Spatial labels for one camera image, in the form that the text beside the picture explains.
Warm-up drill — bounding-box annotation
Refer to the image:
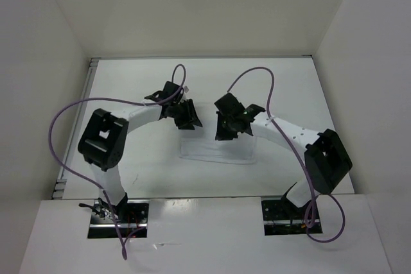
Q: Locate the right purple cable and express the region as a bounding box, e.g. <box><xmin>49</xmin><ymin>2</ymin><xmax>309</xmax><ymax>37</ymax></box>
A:
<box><xmin>227</xmin><ymin>67</ymin><xmax>346</xmax><ymax>243</ymax></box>

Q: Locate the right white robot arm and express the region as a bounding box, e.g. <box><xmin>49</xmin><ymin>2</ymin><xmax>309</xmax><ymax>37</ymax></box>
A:
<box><xmin>214</xmin><ymin>93</ymin><xmax>353</xmax><ymax>218</ymax></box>

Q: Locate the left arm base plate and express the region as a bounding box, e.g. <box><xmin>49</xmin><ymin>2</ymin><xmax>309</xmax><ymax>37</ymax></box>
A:
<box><xmin>87</xmin><ymin>200</ymin><xmax>149</xmax><ymax>239</ymax></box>

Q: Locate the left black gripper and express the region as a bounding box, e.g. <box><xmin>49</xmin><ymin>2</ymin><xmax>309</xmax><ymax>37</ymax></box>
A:
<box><xmin>170</xmin><ymin>98</ymin><xmax>202</xmax><ymax>130</ymax></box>

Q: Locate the purple cable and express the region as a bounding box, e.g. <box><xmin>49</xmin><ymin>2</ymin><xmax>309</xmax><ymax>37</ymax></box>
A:
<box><xmin>227</xmin><ymin>67</ymin><xmax>346</xmax><ymax>243</ymax></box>
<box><xmin>48</xmin><ymin>64</ymin><xmax>188</xmax><ymax>261</ymax></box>

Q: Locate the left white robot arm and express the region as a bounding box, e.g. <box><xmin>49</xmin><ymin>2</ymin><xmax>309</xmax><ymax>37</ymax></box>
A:
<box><xmin>78</xmin><ymin>81</ymin><xmax>202</xmax><ymax>223</ymax></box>

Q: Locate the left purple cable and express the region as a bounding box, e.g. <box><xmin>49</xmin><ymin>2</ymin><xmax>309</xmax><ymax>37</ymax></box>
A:
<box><xmin>48</xmin><ymin>64</ymin><xmax>188</xmax><ymax>261</ymax></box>

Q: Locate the white skirt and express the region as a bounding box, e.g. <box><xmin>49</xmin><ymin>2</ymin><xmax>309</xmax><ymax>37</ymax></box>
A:
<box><xmin>179</xmin><ymin>135</ymin><xmax>257</xmax><ymax>165</ymax></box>

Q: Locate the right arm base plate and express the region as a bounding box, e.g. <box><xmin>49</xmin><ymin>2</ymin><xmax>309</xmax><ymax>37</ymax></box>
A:
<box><xmin>261</xmin><ymin>198</ymin><xmax>307</xmax><ymax>236</ymax></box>

